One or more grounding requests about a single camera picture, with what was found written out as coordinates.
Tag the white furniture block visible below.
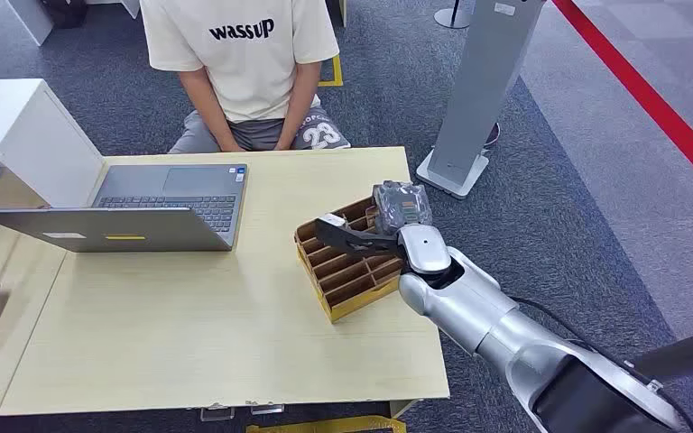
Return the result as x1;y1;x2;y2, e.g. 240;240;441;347
4;0;56;47

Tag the white cabinet box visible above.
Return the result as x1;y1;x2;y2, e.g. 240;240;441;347
0;78;106;211

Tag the wooden slotted card organizer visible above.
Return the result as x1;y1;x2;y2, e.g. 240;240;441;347
293;196;408;325

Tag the round grey stand base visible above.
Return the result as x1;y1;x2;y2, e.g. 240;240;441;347
433;0;475;31

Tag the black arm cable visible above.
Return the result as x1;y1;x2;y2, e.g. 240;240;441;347
509;296;693;433

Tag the person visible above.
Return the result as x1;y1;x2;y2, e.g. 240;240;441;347
138;0;353;155

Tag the yellow frame under desk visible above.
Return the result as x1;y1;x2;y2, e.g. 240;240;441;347
245;417;408;433

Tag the dark grey robot part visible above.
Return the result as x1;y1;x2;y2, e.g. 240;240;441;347
632;324;693;383

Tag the grey laptop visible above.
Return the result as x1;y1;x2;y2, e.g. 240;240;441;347
0;164;249;254

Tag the grey kiosk pillar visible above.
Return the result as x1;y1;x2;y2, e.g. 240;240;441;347
415;0;546;200

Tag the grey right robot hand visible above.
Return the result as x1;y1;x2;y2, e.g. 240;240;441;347
314;180;433;257

